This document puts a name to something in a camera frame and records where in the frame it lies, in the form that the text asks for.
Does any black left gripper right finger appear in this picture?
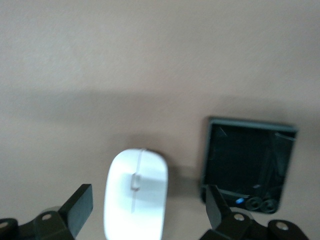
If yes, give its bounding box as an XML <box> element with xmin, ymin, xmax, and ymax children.
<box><xmin>199</xmin><ymin>184</ymin><xmax>309</xmax><ymax>240</ymax></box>

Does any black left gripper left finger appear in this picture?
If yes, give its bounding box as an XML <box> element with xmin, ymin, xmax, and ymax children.
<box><xmin>0</xmin><ymin>183</ymin><xmax>94</xmax><ymax>240</ymax></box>

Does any black phone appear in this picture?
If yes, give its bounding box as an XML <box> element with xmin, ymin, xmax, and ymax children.
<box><xmin>199</xmin><ymin>116</ymin><xmax>298</xmax><ymax>214</ymax></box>

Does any white computer mouse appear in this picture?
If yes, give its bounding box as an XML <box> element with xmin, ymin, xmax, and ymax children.
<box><xmin>103</xmin><ymin>148</ymin><xmax>169</xmax><ymax>240</ymax></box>

